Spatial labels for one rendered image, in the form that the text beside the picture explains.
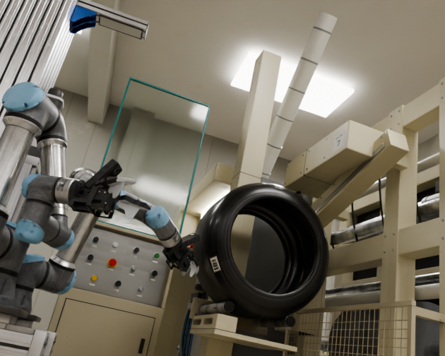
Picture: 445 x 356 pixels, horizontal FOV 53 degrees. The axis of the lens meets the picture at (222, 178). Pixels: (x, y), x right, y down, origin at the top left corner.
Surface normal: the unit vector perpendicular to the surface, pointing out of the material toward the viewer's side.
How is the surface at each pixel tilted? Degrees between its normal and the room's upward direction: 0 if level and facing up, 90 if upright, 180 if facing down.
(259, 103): 90
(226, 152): 90
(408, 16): 180
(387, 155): 162
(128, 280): 90
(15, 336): 90
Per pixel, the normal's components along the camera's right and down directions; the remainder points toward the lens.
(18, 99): -0.12, -0.53
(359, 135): 0.33, -0.31
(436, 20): -0.18, 0.91
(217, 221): -0.43, -0.51
